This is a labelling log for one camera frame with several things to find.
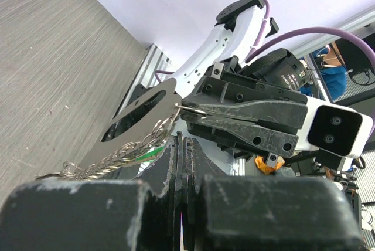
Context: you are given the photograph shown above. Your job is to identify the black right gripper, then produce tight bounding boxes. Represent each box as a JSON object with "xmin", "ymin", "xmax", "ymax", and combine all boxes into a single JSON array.
[{"xmin": 180, "ymin": 57, "xmax": 309, "ymax": 169}]

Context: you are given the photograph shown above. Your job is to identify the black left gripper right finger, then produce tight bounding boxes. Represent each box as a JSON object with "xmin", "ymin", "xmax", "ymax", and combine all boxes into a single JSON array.
[{"xmin": 183, "ymin": 138, "xmax": 363, "ymax": 250}]

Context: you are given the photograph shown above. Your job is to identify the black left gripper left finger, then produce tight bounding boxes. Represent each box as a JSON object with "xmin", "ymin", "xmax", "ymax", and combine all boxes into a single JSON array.
[{"xmin": 1, "ymin": 134, "xmax": 182, "ymax": 250}]

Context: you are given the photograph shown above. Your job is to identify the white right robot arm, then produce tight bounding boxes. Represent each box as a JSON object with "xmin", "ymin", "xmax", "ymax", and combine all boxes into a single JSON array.
[{"xmin": 166, "ymin": 0, "xmax": 314, "ymax": 172}]

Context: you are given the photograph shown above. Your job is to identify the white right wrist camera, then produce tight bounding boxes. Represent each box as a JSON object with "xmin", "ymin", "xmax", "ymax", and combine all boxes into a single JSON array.
[{"xmin": 295, "ymin": 97, "xmax": 374, "ymax": 171}]

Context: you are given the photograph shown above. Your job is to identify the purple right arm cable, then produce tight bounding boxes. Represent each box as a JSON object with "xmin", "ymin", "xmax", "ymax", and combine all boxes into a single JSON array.
[{"xmin": 154, "ymin": 0, "xmax": 375, "ymax": 83}]

